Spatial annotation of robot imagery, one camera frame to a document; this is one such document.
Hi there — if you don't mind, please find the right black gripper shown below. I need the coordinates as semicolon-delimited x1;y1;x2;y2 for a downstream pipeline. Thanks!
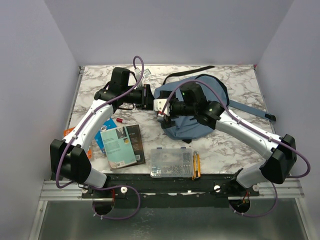
158;90;197;129

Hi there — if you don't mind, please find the blue student backpack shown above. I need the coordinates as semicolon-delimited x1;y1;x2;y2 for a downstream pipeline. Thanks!
153;65;276;144

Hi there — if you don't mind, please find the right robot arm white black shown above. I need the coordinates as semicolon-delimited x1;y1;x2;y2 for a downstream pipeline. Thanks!
153;80;297;196

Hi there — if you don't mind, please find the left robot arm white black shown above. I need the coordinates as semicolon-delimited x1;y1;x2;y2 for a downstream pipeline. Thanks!
50;67;154;198

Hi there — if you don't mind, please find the blue blister pack card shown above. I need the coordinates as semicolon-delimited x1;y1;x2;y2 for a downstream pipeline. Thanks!
94;118;117;154

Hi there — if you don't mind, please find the red white glue stick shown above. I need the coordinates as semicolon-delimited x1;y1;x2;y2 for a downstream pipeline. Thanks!
116;118;128;124

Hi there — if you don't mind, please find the clear plastic screw box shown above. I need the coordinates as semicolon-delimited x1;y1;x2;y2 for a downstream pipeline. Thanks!
150;148;194;178

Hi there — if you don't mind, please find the yellow utility knife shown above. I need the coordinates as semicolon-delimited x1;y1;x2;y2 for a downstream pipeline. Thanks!
192;151;201;181

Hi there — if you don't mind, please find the teal paperback book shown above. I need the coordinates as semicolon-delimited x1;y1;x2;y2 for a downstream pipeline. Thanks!
100;126;137;171

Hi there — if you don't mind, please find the orange treehouse book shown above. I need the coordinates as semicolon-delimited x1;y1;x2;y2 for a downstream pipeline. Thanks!
63;127;93;160

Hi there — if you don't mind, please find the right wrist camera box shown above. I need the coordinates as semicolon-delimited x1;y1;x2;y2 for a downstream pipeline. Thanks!
153;98;170;117

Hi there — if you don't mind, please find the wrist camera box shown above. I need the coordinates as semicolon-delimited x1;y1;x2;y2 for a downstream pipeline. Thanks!
134;67;151;79
153;98;170;117

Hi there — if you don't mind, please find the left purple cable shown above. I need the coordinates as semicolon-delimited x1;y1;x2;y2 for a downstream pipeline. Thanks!
55;55;145;221

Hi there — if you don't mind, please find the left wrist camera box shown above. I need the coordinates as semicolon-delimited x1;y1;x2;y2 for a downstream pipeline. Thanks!
134;67;151;79

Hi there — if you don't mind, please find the black mounting base plate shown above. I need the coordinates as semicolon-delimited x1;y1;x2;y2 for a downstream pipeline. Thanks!
77;173;259;209

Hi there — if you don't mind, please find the aluminium rail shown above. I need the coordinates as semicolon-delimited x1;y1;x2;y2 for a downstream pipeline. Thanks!
39;178;305;202

